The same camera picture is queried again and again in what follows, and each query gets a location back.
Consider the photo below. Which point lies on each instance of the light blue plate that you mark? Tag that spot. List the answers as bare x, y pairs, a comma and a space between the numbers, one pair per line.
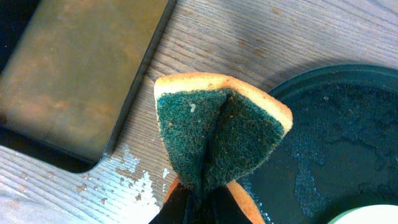
372, 214

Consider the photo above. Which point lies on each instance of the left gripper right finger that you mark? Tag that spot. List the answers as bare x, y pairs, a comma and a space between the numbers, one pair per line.
225, 209

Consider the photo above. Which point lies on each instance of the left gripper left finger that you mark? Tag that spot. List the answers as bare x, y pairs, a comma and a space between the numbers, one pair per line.
177, 209

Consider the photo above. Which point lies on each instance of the black rectangular water tray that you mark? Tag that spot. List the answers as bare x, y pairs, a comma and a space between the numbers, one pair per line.
70, 71

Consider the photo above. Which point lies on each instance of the orange green sponge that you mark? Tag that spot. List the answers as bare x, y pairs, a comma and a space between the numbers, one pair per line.
217, 129

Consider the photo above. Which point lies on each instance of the round black tray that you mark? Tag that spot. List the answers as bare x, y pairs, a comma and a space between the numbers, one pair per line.
341, 152

